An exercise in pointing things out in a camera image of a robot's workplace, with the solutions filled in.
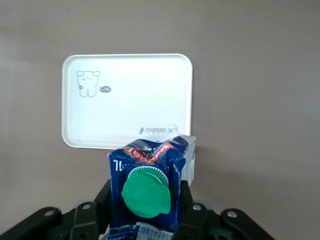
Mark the cream tray with rabbit print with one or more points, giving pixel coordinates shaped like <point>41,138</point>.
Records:
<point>125,105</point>

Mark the blue milk carton green cap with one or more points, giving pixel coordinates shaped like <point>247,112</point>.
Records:
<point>150,195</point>

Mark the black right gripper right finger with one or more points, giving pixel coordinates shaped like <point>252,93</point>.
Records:
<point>191,220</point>

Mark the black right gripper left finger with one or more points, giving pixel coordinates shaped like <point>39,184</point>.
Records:
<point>87,220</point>

